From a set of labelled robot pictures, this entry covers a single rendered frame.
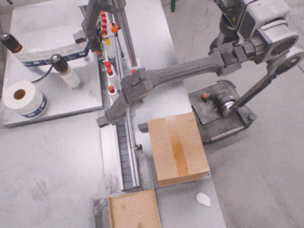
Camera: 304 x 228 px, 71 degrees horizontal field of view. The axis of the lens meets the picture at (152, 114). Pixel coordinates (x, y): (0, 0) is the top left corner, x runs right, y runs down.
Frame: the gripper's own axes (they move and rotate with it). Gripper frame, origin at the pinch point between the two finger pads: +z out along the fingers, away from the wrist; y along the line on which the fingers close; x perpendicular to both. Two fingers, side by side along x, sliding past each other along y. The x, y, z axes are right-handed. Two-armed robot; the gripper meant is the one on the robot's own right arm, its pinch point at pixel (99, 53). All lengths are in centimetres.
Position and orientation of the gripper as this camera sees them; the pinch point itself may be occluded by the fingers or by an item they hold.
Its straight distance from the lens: 151.4
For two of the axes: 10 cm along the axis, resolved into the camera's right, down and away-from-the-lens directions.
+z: 0.7, 4.0, 9.1
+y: 1.9, 8.9, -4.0
